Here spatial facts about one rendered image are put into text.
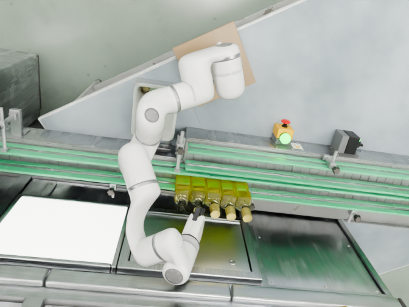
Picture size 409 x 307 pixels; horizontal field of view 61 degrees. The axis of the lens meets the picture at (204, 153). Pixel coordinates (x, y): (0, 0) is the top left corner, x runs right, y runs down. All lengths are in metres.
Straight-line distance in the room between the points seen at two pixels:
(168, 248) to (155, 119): 0.35
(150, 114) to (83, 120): 0.62
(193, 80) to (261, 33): 0.47
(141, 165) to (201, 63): 0.35
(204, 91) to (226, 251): 0.57
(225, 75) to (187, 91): 0.13
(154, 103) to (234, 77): 0.27
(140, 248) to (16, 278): 0.39
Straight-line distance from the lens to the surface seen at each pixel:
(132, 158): 0.95
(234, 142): 1.41
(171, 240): 0.91
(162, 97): 1.02
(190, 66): 1.04
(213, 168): 1.37
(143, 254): 0.95
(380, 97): 1.67
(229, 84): 1.10
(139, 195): 0.93
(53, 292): 1.15
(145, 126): 0.98
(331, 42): 1.52
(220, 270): 1.19
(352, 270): 1.47
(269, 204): 1.57
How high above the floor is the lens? 2.15
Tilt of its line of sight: 64 degrees down
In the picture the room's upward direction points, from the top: 174 degrees clockwise
